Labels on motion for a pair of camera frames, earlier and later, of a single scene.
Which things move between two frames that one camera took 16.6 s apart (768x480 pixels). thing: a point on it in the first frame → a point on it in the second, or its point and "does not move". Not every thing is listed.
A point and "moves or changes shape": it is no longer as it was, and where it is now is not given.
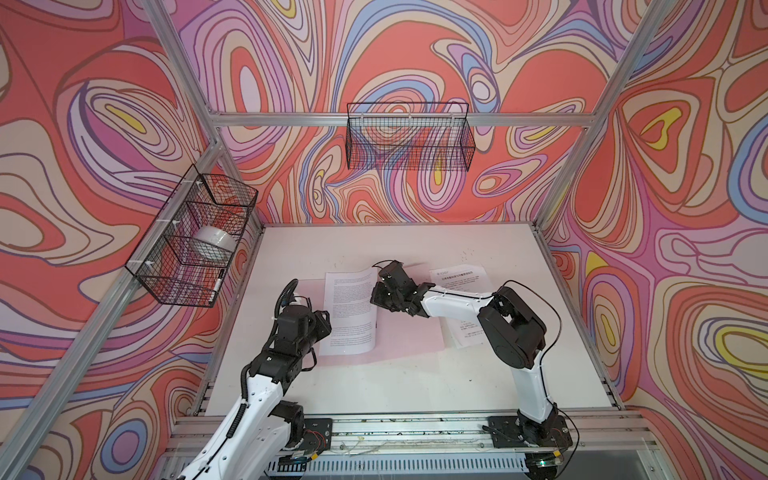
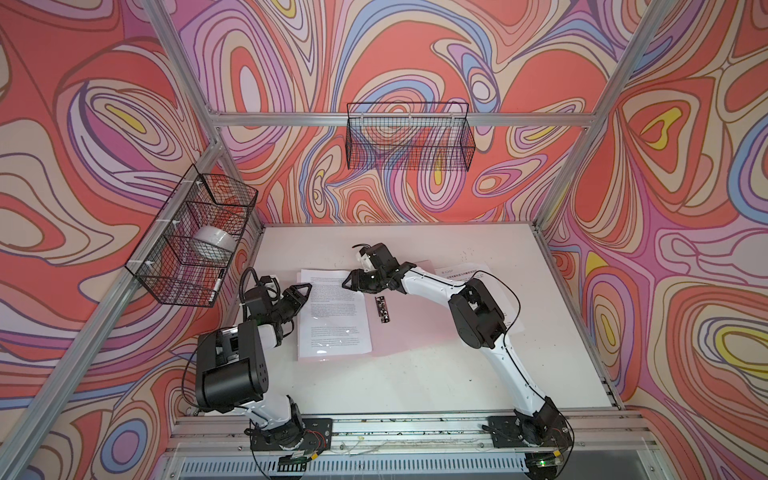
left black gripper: (321, 326) → (295, 299)
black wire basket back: (409, 136) does not move
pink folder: (418, 272) moves or changes shape
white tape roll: (213, 243) does not move
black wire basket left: (185, 249) does not move
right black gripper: (376, 296) → (357, 282)
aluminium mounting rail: (426, 435) does not move
